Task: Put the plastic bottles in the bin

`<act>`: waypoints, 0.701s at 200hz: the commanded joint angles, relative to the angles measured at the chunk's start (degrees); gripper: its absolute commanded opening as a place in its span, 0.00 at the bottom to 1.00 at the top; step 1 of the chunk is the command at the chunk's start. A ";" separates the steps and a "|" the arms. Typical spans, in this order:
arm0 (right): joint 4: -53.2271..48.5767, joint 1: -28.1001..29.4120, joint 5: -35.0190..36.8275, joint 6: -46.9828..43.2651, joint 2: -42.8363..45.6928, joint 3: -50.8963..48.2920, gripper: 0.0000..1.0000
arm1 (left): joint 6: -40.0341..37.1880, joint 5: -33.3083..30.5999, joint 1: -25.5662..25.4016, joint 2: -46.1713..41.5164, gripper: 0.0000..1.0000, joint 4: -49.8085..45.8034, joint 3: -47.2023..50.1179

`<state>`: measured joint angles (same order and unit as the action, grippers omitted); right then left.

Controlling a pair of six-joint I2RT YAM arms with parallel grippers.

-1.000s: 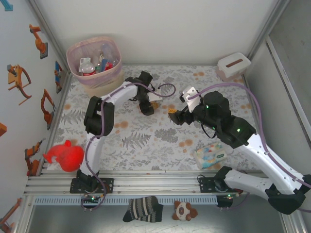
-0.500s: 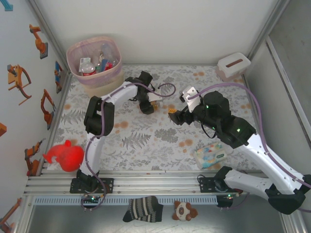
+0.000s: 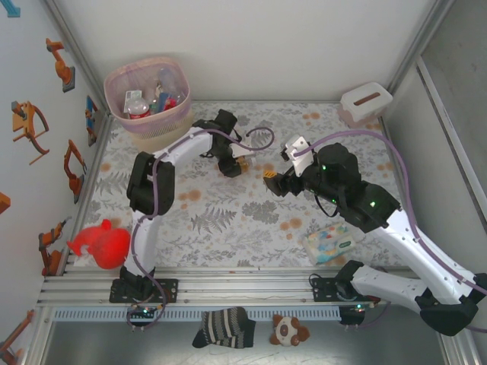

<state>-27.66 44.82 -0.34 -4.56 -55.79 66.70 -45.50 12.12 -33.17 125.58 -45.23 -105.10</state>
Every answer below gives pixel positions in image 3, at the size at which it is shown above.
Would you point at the clear bottle blue strip label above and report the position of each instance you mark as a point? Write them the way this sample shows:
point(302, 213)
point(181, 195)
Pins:
point(163, 102)

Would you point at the red and gold label bottle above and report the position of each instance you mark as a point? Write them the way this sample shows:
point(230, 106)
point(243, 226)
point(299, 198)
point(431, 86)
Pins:
point(246, 163)

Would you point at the colourful tissue pack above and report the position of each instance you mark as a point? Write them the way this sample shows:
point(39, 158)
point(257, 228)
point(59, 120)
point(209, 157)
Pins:
point(331, 243)

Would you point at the blue and orange sticker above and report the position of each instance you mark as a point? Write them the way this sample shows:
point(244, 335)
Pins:
point(91, 119)

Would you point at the black and grey striped sock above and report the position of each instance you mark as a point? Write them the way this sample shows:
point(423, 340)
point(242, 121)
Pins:
point(224, 327)

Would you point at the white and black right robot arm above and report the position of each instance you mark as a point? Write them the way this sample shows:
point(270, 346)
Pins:
point(418, 247)

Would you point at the aluminium rail frame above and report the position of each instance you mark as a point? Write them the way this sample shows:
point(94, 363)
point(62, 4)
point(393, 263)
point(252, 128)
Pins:
point(247, 292)

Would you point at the orange wall sticker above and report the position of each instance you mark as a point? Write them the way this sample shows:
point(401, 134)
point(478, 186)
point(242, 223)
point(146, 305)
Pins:
point(4, 201)
point(15, 334)

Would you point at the red cap red label bottle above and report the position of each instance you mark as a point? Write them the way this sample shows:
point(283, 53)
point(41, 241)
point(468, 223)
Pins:
point(137, 110)

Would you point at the white slotted lid box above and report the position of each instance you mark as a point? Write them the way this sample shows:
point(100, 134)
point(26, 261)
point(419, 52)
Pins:
point(367, 100)

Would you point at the brown and white plush toy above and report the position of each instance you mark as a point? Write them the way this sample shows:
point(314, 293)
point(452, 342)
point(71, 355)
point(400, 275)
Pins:
point(285, 331)

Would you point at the clear unlabelled plastic bottle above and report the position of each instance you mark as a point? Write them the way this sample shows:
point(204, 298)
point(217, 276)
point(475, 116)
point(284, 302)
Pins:
point(167, 78)

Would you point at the green and white label bottle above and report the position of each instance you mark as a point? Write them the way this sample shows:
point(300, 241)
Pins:
point(133, 94)

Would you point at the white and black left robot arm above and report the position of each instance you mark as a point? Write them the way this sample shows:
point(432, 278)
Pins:
point(182, 146)

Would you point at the small controller board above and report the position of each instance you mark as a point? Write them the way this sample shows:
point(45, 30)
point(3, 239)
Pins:
point(359, 306)
point(144, 311)

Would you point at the blue wall sticker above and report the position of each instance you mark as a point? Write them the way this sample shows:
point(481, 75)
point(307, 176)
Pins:
point(11, 7)

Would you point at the orange claw gripper sticker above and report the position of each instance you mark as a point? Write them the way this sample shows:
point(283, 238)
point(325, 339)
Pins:
point(24, 125)

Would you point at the beige ribbed plastic bin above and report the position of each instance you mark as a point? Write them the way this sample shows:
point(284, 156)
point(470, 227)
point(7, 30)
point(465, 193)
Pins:
point(160, 140)

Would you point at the aluminium frame post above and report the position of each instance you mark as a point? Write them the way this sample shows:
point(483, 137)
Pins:
point(421, 45)
point(79, 53)

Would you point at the red plush toy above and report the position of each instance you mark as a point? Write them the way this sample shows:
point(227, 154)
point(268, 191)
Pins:
point(102, 245)

